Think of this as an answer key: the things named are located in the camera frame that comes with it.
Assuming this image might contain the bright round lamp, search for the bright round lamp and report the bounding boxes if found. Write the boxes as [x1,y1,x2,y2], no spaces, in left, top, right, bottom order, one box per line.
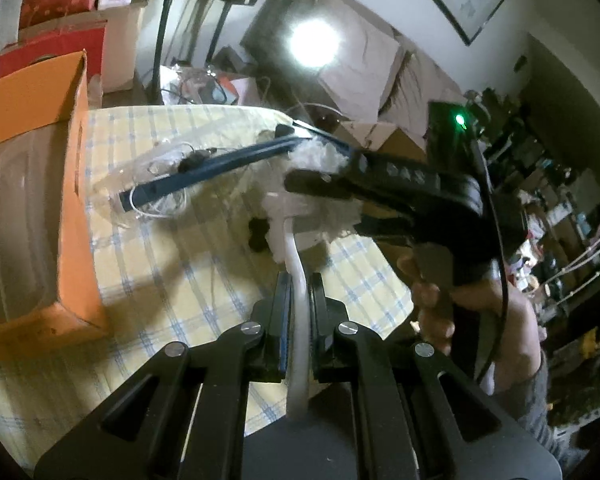
[286,19,342,67]

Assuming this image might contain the white drying rack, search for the white drying rack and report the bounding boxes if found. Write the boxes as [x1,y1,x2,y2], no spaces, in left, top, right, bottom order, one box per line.
[544,214,600,307]

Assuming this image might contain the black stand pole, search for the black stand pole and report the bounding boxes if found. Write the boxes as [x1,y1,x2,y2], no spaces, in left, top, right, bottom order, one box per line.
[146,0,174,107]

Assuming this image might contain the person's right forearm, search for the person's right forearm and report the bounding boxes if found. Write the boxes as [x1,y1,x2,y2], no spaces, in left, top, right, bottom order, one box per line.
[492,350,583,468]

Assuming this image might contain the red cardboard boxes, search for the red cardboard boxes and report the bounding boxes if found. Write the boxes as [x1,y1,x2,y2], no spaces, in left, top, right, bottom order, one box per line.
[0,20,107,81]

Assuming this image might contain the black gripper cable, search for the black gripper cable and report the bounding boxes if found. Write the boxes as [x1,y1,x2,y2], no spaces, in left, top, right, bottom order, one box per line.
[467,137,512,383]

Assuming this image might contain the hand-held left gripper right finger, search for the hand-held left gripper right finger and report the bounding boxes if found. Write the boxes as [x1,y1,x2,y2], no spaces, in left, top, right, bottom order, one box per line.
[310,272,563,480]

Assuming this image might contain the orange cardboard box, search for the orange cardboard box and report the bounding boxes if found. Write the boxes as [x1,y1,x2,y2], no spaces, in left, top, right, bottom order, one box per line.
[0,50,112,353]

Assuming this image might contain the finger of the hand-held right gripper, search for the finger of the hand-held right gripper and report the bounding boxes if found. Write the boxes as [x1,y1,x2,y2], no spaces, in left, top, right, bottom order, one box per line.
[284,169,411,223]
[292,120,463,196]

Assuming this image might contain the clear plastic bag with cable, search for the clear plastic bag with cable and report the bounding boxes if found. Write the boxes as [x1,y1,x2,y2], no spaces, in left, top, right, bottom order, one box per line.
[90,136,261,228]

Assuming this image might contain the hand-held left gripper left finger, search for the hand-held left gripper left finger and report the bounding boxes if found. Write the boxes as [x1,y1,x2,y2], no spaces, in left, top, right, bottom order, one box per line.
[32,272,288,480]

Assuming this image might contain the person's right hand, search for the person's right hand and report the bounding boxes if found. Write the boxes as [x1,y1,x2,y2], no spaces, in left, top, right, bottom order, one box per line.
[396,254,543,396]

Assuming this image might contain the beige cushioned sofa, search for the beige cushioned sofa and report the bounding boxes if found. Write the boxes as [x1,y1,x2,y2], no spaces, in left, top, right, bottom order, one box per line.
[244,0,481,137]

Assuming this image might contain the blue pet brush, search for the blue pet brush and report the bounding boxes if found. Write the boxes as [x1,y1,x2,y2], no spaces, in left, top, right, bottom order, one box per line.
[119,125,303,213]

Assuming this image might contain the cluttered dark shelf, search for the cluttered dark shelf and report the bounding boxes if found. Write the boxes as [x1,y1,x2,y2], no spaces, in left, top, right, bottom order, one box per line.
[472,87,600,286]

